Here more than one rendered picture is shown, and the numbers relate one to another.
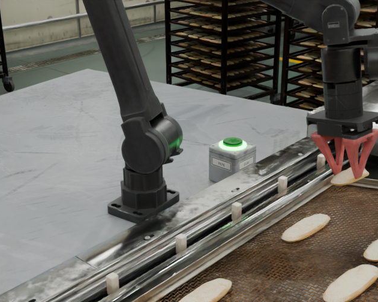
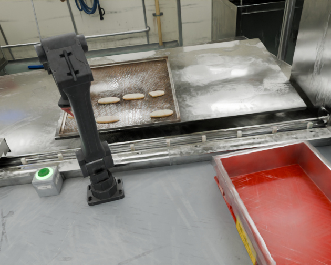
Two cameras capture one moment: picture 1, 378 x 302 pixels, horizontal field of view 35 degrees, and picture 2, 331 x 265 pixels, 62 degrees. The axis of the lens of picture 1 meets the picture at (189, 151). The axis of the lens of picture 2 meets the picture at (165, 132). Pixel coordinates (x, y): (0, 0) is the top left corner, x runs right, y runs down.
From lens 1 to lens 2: 148 cm
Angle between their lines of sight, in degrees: 107
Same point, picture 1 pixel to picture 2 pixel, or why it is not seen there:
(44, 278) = (186, 152)
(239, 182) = (72, 164)
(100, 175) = (90, 236)
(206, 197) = not seen: hidden behind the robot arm
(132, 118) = (105, 144)
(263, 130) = not seen: outside the picture
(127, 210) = (120, 185)
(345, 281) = (135, 95)
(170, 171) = (59, 215)
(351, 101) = not seen: hidden behind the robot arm
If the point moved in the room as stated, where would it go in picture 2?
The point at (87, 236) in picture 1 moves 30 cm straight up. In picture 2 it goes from (146, 186) to (132, 112)
